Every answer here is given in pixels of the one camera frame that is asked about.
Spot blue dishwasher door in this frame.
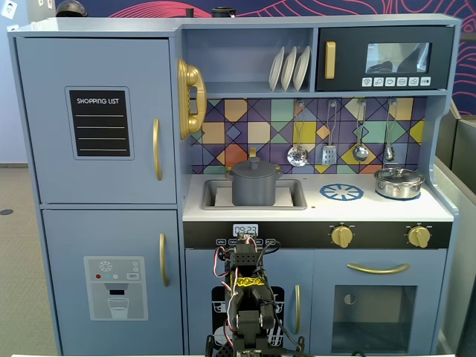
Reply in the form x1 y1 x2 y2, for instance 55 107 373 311
184 248 314 356

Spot gray toy pot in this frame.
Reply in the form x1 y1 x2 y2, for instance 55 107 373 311
225 167 283 207

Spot gray pot lid with knob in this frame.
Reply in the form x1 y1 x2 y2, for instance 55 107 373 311
231 156 280 179

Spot digital clock display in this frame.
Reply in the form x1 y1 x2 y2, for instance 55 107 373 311
232 223 260 238

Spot blue oven door with window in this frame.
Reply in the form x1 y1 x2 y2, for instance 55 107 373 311
312 248 448 355

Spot blue large fridge door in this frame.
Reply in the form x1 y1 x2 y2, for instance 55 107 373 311
15 36 178 205

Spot metal skimmer spoon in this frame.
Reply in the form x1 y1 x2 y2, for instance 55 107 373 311
286 100 309 167

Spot gold toy telephone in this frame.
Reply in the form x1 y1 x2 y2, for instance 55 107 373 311
176 58 208 141

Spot gold long fridge handle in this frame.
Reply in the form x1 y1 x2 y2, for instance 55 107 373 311
152 118 164 182

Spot gold short fridge handle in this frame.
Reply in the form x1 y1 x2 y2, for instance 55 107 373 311
158 232 170 288

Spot gray ice dispenser panel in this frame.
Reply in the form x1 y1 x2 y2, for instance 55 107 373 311
83 255 149 322

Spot white toy plate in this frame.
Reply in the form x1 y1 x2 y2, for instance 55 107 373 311
292 45 312 91
268 45 286 92
280 45 298 91

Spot blue fridge door with dispenser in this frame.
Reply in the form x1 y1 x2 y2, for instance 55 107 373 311
41 209 184 356

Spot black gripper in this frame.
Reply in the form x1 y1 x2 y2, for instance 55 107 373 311
230 234 263 268

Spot metal small spoon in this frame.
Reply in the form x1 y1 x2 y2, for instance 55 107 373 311
383 98 399 162

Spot gold dishwasher handle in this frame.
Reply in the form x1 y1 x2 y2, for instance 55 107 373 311
293 284 302 335

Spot shiny steel pot lid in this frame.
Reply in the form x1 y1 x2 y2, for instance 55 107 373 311
374 163 425 184

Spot metal slotted spatula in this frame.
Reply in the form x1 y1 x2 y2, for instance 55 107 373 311
321 100 338 167

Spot gold stove knob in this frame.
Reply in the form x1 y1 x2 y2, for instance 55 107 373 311
330 225 355 248
407 225 433 249

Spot red and white servo wires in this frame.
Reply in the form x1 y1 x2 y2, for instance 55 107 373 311
213 236 261 341

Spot gold oven handle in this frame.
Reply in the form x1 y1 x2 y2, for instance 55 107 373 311
347 263 411 276

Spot metal ladle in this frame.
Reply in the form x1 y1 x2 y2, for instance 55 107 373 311
352 99 370 163

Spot blue toy kitchen unit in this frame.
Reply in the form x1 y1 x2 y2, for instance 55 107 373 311
7 13 462 356

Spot white paper with face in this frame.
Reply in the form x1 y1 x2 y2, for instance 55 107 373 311
0 0 18 20

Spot gray toy sink basin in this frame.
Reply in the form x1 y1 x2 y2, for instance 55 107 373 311
201 178 309 211

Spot black microwave door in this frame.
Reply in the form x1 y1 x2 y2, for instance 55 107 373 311
315 25 455 92

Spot black shopping list board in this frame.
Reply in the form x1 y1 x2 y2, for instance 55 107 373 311
65 86 135 161

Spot black camera cable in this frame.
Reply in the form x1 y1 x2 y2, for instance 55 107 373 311
257 240 303 354

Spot dark round helmet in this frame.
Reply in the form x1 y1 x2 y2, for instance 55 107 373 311
55 0 89 18

